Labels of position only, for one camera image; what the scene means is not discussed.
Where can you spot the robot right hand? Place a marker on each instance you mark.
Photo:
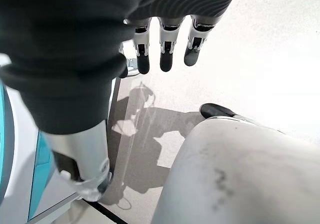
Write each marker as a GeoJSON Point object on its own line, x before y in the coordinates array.
{"type": "Point", "coordinates": [62, 46]}

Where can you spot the white blue medical cart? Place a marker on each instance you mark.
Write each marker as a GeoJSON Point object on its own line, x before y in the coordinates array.
{"type": "Point", "coordinates": [20, 159]}

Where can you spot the silver robot right leg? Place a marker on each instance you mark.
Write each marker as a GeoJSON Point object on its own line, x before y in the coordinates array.
{"type": "Point", "coordinates": [237, 171]}

